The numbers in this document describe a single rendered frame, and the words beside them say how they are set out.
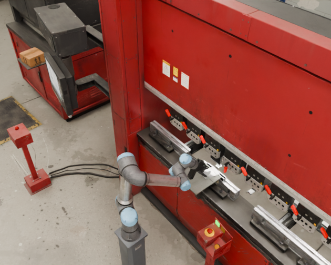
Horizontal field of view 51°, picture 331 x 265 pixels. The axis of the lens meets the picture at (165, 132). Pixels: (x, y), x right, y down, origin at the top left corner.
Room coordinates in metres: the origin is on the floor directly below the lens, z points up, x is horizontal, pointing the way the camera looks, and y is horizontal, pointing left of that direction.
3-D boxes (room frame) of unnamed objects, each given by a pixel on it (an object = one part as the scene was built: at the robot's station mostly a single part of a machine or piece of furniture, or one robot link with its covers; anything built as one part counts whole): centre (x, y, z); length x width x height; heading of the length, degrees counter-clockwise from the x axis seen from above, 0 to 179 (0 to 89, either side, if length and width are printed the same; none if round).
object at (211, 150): (1.86, -0.37, 1.26); 0.15 x 0.09 x 0.17; 40
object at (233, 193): (1.80, -0.42, 0.92); 0.39 x 0.06 x 0.10; 40
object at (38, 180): (2.49, 1.42, 0.41); 0.25 x 0.20 x 0.83; 130
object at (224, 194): (1.78, -0.37, 0.89); 0.30 x 0.05 x 0.03; 40
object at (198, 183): (1.75, -0.27, 1.00); 0.26 x 0.18 x 0.01; 130
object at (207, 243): (1.39, -0.37, 0.75); 0.20 x 0.16 x 0.18; 33
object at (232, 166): (1.71, -0.50, 1.26); 0.15 x 0.09 x 0.17; 40
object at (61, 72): (2.41, 0.86, 1.42); 0.45 x 0.12 x 0.36; 30
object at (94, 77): (2.67, 0.65, 1.18); 0.40 x 0.24 x 0.07; 40
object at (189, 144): (2.44, -0.39, 0.81); 0.64 x 0.08 x 0.14; 130
